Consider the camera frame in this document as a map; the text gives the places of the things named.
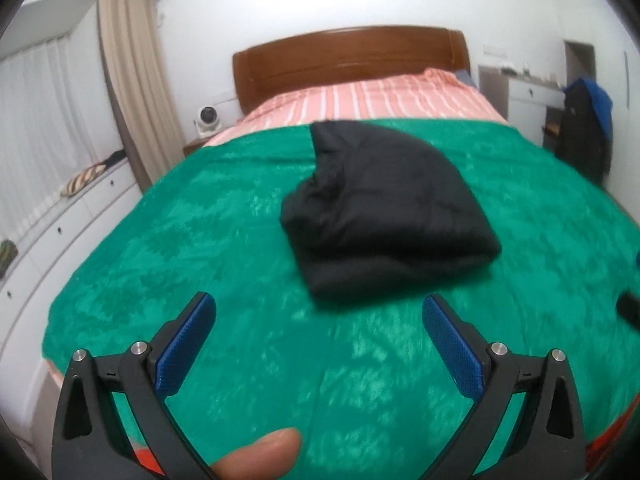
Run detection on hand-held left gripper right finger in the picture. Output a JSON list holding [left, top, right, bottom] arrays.
[[421, 294, 587, 480]]

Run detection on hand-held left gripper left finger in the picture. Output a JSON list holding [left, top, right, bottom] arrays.
[[51, 291, 217, 480]]

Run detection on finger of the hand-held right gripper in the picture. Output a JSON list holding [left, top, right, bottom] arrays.
[[616, 290, 640, 334]]

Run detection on black puffer jacket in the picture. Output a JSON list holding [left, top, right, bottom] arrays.
[[280, 120, 502, 303]]

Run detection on dark clothes with blue lining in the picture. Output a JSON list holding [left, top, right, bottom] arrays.
[[556, 77, 615, 187]]

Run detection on person's left hand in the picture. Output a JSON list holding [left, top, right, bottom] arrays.
[[210, 427, 304, 480]]

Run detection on green patterned blanket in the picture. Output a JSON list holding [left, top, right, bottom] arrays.
[[42, 117, 640, 480]]

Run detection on white drawer cabinet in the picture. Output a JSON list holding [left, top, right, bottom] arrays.
[[0, 160, 142, 366]]

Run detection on wooden nightstand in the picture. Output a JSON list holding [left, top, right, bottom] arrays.
[[182, 135, 222, 157]]

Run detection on small white fan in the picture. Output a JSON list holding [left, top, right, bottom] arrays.
[[192, 105, 227, 137]]

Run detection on white desk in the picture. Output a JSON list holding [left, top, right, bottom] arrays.
[[477, 62, 569, 150]]

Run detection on white sheer curtain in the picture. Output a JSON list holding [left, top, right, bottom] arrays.
[[0, 35, 109, 247]]

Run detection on pink striped bed sheet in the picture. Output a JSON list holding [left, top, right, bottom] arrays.
[[202, 67, 509, 148]]

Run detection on beige curtain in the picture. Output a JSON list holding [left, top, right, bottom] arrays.
[[96, 0, 185, 194]]

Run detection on brown wooden headboard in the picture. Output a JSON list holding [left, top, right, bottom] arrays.
[[232, 26, 472, 114]]

